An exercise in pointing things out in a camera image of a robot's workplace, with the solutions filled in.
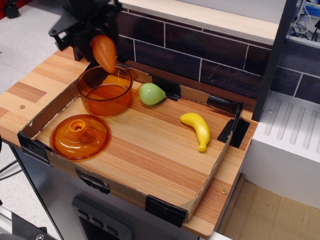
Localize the dark left shelf post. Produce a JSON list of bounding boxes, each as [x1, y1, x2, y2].
[[72, 47, 84, 62]]

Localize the black bracket bottom left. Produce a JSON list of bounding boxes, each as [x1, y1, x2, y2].
[[0, 201, 54, 240]]

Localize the cardboard fence with black tape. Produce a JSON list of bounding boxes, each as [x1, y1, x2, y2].
[[16, 55, 251, 228]]

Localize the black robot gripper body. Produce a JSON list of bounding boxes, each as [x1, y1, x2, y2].
[[48, 0, 123, 62]]

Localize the dark grey shelf post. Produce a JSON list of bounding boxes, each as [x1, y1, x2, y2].
[[252, 0, 299, 122]]

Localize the yellow toy banana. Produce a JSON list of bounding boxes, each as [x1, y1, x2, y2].
[[180, 112, 211, 152]]

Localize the white toy sink drainboard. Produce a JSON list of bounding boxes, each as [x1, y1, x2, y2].
[[243, 91, 320, 209]]

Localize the grey oven control panel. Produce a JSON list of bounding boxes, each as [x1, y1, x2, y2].
[[72, 197, 133, 240]]

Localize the green toy pear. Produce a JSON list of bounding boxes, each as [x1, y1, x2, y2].
[[139, 83, 167, 106]]

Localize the orange transparent pot lid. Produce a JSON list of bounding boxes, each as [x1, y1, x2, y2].
[[49, 114, 112, 162]]

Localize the black object top left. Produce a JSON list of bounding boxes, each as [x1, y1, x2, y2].
[[0, 0, 20, 19]]

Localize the orange transparent pot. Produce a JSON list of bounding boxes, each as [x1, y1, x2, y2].
[[76, 65, 138, 117]]

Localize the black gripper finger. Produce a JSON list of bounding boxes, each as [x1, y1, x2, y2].
[[104, 11, 118, 46]]

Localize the orange toy carrot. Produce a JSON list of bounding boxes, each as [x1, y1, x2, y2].
[[89, 34, 117, 74]]

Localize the black cables on floor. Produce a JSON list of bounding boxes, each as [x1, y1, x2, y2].
[[0, 159, 23, 181]]

